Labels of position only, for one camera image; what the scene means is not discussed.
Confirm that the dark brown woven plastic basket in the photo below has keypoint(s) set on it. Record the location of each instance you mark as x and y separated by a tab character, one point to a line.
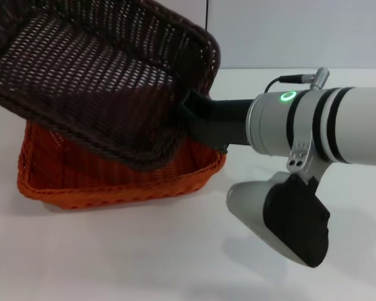
81	81

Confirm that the orange woven plastic basket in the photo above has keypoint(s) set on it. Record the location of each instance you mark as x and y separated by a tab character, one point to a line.
112	185

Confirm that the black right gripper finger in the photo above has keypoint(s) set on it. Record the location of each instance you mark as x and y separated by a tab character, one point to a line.
192	105
206	138

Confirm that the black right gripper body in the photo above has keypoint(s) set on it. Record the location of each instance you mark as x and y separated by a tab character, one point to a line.
228	120

